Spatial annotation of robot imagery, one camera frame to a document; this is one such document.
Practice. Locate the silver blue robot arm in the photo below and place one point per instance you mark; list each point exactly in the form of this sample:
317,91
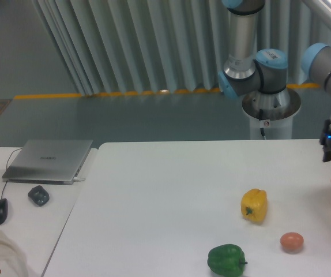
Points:
243,74

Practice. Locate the brown egg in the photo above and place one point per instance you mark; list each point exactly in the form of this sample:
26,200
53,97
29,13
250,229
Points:
292,241

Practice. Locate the grey folding partition curtain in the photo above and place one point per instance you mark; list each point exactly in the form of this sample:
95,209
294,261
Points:
140,46

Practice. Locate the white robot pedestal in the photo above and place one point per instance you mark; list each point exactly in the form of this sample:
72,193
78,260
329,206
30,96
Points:
271,116

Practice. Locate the yellow bell pepper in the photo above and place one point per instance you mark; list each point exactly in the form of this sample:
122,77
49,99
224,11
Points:
254,205

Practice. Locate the small black plastic object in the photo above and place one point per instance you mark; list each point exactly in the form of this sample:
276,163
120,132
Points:
39,196

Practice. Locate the silver laptop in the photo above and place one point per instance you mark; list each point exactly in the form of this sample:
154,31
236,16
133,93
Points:
55,162

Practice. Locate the green bell pepper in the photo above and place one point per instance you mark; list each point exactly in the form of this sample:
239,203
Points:
227,260

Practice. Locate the white side table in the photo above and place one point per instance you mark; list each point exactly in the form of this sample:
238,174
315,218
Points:
36,230

